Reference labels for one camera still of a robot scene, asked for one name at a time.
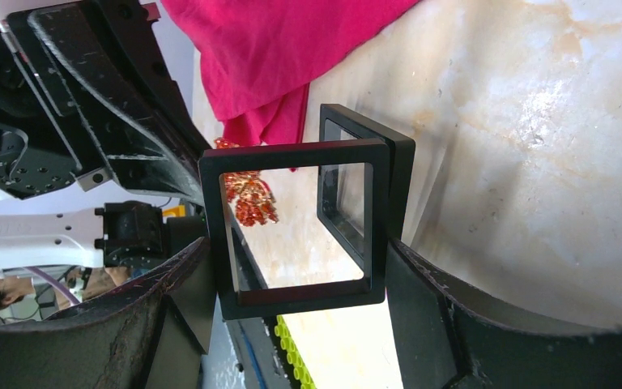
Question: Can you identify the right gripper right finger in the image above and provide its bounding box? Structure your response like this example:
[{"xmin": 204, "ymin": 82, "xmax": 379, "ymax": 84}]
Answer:
[{"xmin": 386, "ymin": 240, "xmax": 622, "ymax": 388}]

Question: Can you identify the magenta red garment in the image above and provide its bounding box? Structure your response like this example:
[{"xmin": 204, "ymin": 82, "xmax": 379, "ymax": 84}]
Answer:
[{"xmin": 164, "ymin": 0, "xmax": 413, "ymax": 147}]

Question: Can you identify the black square frame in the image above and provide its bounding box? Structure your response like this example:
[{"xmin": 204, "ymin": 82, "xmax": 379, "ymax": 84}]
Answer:
[
  {"xmin": 198, "ymin": 139, "xmax": 389, "ymax": 320},
  {"xmin": 317, "ymin": 104, "xmax": 415, "ymax": 270}
]

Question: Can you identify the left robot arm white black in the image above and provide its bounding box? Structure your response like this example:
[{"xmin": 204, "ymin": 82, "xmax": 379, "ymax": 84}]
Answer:
[{"xmin": 0, "ymin": 1, "xmax": 209, "ymax": 274}]

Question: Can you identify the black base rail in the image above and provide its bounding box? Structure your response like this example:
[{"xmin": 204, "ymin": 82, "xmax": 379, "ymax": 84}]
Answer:
[{"xmin": 226, "ymin": 222, "xmax": 300, "ymax": 389}]

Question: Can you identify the gold orange brooch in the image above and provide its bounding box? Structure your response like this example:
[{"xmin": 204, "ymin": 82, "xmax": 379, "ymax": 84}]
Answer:
[{"xmin": 214, "ymin": 138, "xmax": 280, "ymax": 228}]

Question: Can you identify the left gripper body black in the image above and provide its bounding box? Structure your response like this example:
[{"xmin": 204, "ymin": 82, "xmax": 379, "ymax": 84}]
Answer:
[{"xmin": 0, "ymin": 1, "xmax": 111, "ymax": 200}]

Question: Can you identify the lime green lego brick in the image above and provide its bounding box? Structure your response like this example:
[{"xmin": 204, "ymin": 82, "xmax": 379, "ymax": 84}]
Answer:
[{"xmin": 274, "ymin": 315, "xmax": 317, "ymax": 389}]

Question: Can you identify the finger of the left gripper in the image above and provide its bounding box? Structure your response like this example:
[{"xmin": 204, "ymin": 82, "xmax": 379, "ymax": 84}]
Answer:
[
  {"xmin": 96, "ymin": 0, "xmax": 210, "ymax": 156},
  {"xmin": 28, "ymin": 2, "xmax": 204, "ymax": 203}
]

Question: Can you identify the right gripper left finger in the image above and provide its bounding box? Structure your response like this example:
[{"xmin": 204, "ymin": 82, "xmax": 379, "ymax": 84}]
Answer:
[{"xmin": 0, "ymin": 237, "xmax": 215, "ymax": 388}]

